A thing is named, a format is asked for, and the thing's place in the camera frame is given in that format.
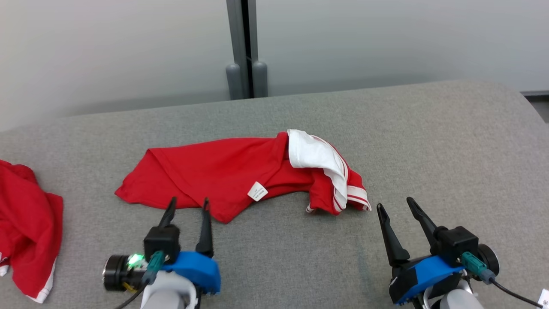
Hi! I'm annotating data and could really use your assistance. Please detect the right arm cable teal plug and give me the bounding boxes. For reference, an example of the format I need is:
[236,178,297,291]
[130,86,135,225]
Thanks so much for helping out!
[461,252,545,309]

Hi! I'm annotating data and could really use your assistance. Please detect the arm cable teal plug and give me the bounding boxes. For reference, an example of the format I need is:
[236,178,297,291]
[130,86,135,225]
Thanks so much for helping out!
[115,251,166,309]
[461,252,545,309]

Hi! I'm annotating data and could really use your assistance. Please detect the red jersey with number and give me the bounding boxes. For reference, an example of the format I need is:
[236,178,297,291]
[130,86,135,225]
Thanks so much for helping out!
[0,160,64,304]

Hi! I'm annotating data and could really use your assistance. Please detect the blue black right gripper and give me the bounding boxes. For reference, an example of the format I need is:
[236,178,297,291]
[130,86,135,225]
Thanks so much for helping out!
[376,197,466,306]

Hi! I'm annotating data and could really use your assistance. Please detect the red and white shorts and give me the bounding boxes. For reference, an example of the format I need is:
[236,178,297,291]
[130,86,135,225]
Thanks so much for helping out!
[115,129,372,224]

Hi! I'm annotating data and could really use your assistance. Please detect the grey partition post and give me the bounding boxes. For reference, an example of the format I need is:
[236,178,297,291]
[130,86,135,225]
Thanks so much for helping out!
[226,0,259,99]

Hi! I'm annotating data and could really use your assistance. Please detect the grey cylindrical post foot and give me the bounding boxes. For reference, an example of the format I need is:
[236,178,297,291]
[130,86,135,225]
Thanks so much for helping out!
[252,61,268,98]
[226,64,242,100]

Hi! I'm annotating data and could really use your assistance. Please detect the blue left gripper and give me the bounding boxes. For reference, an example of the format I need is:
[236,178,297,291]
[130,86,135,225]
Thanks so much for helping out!
[159,197,222,296]

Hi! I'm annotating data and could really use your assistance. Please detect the left arm cable teal plug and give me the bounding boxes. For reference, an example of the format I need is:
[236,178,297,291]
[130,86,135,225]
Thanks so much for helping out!
[115,251,166,309]

